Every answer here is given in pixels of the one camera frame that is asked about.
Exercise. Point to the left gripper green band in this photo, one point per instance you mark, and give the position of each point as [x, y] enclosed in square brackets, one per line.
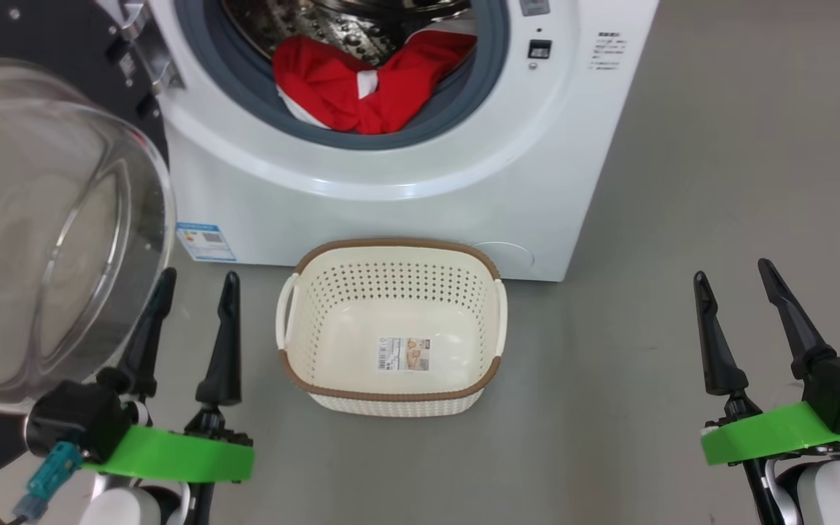
[172, 456]

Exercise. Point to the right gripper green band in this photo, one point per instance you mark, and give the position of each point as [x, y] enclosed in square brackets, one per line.
[770, 434]

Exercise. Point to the black round glass washer door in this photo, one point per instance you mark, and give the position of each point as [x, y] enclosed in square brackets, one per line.
[63, 219]

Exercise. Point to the cream perforated basket brown rim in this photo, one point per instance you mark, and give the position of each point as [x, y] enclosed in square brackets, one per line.
[332, 292]

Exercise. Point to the printed instruction sticker label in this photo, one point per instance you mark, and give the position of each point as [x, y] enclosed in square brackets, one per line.
[404, 354]

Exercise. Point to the white front-load washing machine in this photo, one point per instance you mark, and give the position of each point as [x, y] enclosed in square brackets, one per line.
[391, 211]

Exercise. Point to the metal washer door hinge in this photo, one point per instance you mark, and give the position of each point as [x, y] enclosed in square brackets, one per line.
[150, 51]

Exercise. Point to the black door latch slot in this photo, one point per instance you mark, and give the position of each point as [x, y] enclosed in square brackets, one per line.
[539, 49]

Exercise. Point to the blue energy label sticker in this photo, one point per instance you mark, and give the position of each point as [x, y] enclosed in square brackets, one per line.
[205, 242]

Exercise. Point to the black text notice sticker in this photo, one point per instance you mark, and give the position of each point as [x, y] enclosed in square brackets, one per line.
[611, 51]

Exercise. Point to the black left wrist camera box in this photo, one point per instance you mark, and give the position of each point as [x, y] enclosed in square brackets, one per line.
[74, 419]

